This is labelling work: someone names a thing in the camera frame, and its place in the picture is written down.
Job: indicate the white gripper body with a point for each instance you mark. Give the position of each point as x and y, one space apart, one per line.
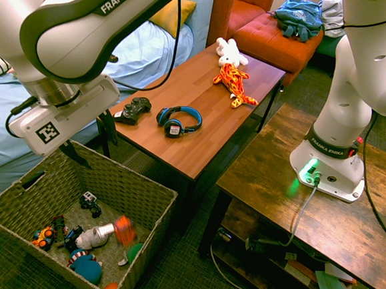
65 114

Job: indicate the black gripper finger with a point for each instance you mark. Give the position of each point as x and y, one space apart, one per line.
110 128
75 153

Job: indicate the orange toy car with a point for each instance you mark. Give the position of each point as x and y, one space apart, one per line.
124 230

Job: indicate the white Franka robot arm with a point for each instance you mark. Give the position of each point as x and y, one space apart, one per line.
71 34

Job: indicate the black toy truck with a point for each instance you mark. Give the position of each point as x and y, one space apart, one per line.
90 203

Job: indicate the woven wicker basket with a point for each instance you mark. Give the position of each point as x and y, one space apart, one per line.
119 185

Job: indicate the dark red toy train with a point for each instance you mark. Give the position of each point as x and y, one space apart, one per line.
60 226

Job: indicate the blue toy car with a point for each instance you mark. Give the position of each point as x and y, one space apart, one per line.
72 237

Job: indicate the orange blue toy buggy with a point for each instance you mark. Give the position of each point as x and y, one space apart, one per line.
43 236

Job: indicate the black game controller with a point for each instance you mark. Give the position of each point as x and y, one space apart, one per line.
132 110

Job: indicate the blue black headphones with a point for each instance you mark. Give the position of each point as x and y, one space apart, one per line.
173 129

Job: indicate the light blue covered sofa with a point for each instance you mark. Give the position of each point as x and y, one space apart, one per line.
146 54

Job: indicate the white bear plush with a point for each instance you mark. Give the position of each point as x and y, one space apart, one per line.
86 240

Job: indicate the wooden coffee table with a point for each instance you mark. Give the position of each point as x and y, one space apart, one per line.
198 118

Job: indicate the blue round hero plush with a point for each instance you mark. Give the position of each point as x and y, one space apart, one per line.
86 266

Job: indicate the yellow ribbed pillow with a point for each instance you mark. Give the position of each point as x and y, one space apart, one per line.
173 14

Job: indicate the orange flame fish plush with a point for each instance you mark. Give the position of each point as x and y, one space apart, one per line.
234 82

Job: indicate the orange ball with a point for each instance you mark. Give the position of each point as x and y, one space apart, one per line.
111 288

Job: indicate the white fluffy plush animal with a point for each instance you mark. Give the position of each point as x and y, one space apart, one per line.
230 52

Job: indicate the dark rustic wooden table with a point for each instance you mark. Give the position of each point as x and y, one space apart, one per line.
275 198

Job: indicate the black power adapter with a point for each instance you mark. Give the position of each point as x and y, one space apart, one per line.
255 244

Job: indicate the orange tufted sofa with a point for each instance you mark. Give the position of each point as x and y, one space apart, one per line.
277 44

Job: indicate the blue backpack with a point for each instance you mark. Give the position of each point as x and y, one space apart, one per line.
298 17

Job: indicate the teal seat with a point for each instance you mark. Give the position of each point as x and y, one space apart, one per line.
328 44

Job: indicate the grey patterned bag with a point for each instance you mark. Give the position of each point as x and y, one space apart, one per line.
332 11

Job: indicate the teal notebook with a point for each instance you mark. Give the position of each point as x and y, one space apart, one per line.
330 285

